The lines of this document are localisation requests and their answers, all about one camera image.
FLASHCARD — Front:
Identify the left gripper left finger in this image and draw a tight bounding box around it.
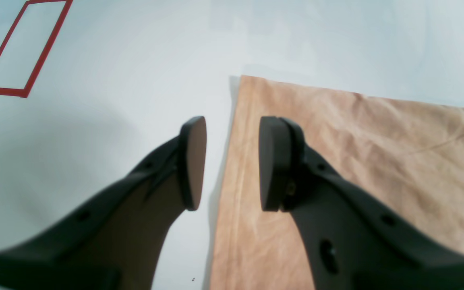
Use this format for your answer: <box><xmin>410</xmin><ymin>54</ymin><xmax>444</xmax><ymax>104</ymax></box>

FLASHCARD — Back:
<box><xmin>0</xmin><ymin>117</ymin><xmax>207</xmax><ymax>290</ymax></box>

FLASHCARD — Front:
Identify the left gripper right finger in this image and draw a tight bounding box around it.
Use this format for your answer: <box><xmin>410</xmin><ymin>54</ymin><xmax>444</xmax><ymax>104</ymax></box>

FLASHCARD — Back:
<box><xmin>259</xmin><ymin>116</ymin><xmax>464</xmax><ymax>290</ymax></box>

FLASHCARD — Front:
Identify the peach pink T-shirt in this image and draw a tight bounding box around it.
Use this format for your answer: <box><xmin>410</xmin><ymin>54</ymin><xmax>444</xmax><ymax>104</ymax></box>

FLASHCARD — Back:
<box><xmin>206</xmin><ymin>75</ymin><xmax>464</xmax><ymax>290</ymax></box>

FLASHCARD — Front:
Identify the red tape rectangle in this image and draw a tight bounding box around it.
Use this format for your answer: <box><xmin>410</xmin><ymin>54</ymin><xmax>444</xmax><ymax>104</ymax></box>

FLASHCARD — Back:
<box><xmin>0</xmin><ymin>0</ymin><xmax>73</xmax><ymax>99</ymax></box>

